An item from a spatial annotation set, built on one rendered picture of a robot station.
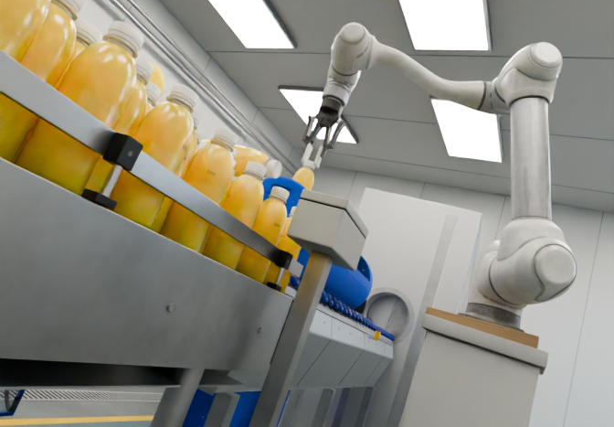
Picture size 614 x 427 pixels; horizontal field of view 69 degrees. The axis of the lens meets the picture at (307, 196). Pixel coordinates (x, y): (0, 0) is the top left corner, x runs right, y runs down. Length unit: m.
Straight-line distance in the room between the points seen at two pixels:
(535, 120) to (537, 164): 0.14
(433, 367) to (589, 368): 5.02
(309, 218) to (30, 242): 0.52
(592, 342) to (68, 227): 6.12
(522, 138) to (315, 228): 0.77
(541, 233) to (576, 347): 5.06
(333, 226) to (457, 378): 0.66
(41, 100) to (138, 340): 0.32
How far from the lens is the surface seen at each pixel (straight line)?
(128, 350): 0.63
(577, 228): 6.66
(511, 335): 1.36
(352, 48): 1.40
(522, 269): 1.25
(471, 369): 1.35
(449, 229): 2.66
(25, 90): 0.48
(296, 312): 0.91
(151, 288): 0.62
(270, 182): 1.35
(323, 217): 0.85
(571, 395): 6.28
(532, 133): 1.43
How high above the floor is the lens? 0.86
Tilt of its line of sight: 15 degrees up
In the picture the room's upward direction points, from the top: 21 degrees clockwise
